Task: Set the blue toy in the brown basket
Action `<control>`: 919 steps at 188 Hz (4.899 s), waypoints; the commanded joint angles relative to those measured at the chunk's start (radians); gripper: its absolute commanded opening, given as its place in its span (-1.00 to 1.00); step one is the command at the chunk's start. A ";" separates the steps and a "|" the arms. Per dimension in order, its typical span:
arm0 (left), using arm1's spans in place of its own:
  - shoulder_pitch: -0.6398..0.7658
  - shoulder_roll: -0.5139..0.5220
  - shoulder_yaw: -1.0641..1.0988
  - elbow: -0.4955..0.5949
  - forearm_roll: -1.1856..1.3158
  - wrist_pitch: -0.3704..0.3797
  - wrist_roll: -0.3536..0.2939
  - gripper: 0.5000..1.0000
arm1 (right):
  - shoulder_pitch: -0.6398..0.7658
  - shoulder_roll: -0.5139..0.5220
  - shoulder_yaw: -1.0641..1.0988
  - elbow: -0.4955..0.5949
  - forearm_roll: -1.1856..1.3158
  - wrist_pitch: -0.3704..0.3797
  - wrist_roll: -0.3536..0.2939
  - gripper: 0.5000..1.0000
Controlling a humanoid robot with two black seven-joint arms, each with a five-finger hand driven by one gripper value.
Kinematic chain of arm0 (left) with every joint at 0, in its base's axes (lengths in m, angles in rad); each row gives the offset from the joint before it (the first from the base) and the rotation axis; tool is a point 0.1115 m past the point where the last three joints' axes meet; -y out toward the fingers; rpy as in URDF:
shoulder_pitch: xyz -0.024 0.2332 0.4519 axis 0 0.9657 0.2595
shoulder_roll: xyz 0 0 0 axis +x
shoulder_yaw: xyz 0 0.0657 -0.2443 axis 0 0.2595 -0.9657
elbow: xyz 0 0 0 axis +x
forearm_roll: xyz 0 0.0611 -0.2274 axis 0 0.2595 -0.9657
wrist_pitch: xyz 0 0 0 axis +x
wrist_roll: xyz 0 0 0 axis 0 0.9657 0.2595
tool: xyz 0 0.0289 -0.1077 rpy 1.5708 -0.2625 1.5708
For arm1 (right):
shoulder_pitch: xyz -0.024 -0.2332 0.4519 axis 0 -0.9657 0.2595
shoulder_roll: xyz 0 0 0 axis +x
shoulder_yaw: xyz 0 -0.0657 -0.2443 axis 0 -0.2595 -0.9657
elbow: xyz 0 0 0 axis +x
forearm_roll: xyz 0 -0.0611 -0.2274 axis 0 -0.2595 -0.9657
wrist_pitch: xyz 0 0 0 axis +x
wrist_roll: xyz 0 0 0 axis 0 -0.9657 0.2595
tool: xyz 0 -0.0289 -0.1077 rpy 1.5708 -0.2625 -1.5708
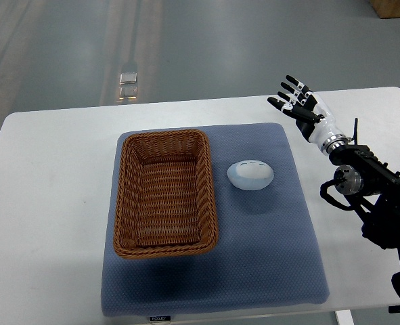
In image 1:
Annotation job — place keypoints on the white robotic hand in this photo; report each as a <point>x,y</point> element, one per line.
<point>324,132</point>

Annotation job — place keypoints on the metal floor socket plate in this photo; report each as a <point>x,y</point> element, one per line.
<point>128,86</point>

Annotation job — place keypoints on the blue white plush toy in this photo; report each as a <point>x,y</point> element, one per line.
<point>250,175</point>

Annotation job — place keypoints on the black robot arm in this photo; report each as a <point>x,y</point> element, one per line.
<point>361,183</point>

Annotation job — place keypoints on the wooden box corner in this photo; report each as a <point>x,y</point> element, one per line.
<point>386,9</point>

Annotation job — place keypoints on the blue quilted mat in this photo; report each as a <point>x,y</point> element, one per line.
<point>267,253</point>

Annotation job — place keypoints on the brown wicker basket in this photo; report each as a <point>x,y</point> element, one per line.
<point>165,203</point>

